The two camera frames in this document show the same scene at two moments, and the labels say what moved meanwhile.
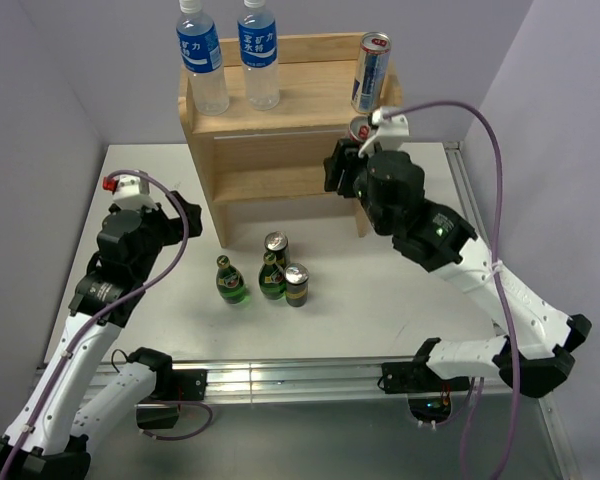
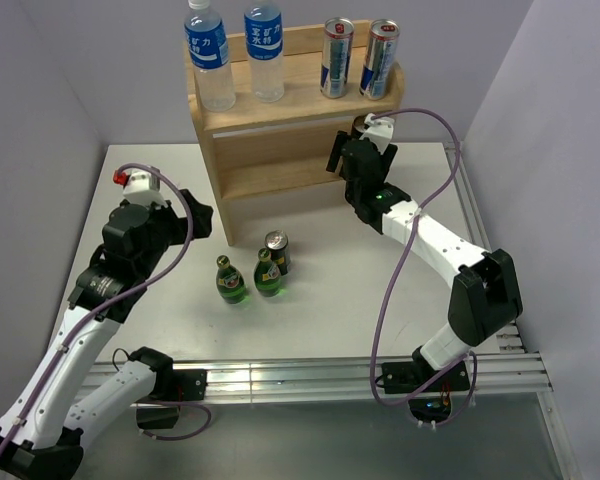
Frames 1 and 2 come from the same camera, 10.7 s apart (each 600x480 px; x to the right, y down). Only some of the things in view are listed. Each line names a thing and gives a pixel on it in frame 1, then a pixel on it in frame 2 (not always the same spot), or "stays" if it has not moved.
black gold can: (296, 277) → (357, 127)
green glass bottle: (230, 282) stays
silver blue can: (359, 128) → (338, 38)
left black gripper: (174, 226) stays
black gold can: (278, 243) stays
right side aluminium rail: (462, 177) stays
